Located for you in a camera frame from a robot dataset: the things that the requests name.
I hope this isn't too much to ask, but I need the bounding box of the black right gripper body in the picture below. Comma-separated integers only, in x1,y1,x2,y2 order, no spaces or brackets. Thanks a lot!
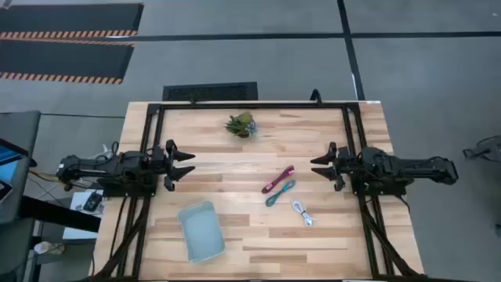
335,146,355,183

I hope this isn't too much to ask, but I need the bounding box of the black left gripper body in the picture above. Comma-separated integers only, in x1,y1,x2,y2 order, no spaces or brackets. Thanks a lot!
150,145,170,186

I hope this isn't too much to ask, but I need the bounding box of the teal braided USB-C cable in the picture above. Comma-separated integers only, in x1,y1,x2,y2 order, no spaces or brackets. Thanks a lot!
265,179,297,208

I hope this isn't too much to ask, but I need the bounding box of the laptop with blue screen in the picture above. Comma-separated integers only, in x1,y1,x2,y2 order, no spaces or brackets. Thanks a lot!
0,137,31,204

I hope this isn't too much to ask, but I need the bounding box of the light blue plastic tray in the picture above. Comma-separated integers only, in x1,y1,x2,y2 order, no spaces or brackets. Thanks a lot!
176,200,227,264

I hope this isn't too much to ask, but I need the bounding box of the black metal table frame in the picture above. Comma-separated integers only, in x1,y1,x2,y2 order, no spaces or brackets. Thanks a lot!
90,101,424,282

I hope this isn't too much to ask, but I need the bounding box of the white USB-C cable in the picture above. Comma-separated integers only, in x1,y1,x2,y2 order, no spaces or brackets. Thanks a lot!
290,200,315,227

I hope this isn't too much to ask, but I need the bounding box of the white paper sheet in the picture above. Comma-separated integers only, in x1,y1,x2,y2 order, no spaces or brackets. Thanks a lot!
62,189,105,241

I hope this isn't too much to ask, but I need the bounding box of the black handheld controller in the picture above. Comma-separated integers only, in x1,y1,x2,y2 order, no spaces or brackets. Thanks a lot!
82,190,104,214

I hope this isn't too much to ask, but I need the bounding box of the black hazard-striped floor mat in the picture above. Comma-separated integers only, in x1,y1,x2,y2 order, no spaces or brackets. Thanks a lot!
0,38,135,85
0,2,146,41

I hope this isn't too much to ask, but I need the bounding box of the white object on floor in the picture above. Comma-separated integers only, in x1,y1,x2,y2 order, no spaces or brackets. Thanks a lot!
33,240,66,256

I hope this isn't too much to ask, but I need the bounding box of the black ribbed floor mat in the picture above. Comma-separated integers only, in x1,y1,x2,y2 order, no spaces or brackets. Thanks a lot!
161,81,260,103

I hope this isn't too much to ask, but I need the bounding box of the grey side desk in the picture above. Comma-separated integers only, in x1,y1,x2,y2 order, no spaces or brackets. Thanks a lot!
0,110,42,282

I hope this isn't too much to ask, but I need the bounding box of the pink braided USB-C cable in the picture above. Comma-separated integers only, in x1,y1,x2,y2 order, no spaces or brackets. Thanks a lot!
261,164,296,195

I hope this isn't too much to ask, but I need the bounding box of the small green potted plant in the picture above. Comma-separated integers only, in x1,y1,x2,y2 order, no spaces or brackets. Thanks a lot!
225,111,258,139

